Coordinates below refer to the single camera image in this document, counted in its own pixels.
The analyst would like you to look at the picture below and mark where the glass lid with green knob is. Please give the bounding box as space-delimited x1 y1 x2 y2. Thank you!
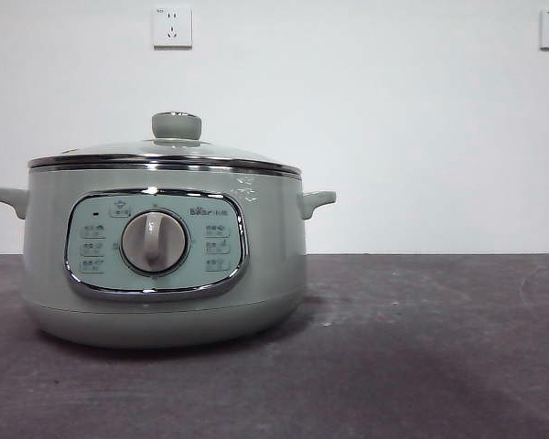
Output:
27 110 303 176

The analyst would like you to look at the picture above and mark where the pale green electric cooking pot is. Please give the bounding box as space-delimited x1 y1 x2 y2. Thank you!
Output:
0 163 338 350

